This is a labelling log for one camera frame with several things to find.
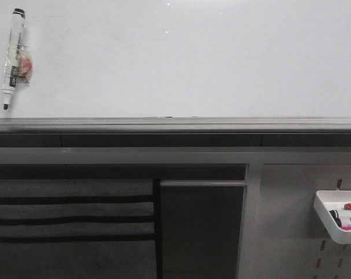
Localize black capped white marker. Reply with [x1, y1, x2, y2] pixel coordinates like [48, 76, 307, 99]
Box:
[329, 210, 351, 228]

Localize grey pegboard panel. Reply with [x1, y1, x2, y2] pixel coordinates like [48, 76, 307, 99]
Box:
[250, 164, 351, 278]

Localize white whiteboard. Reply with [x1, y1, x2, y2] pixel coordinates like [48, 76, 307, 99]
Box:
[0, 1, 351, 118]

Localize grey fabric pocket organizer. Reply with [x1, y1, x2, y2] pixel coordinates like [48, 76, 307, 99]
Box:
[0, 180, 163, 278]

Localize white plastic marker tray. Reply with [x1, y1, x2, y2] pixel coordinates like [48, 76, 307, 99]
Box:
[314, 190, 351, 245]

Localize white taped whiteboard marker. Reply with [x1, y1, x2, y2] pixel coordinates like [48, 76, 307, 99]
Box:
[2, 8, 33, 110]

